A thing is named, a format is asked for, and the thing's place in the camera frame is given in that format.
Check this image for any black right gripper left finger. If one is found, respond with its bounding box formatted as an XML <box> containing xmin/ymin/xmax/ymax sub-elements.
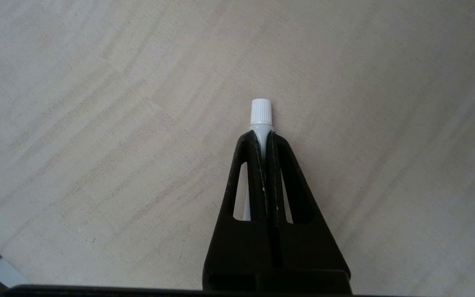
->
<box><xmin>202</xmin><ymin>131</ymin><xmax>272</xmax><ymax>292</ymax></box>

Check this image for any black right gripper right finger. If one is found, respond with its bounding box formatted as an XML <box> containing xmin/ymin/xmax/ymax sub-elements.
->
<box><xmin>266</xmin><ymin>131</ymin><xmax>350</xmax><ymax>271</ymax></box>

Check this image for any small white toothpaste tube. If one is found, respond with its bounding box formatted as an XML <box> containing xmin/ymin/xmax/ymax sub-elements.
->
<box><xmin>244</xmin><ymin>98</ymin><xmax>273</xmax><ymax>222</ymax></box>

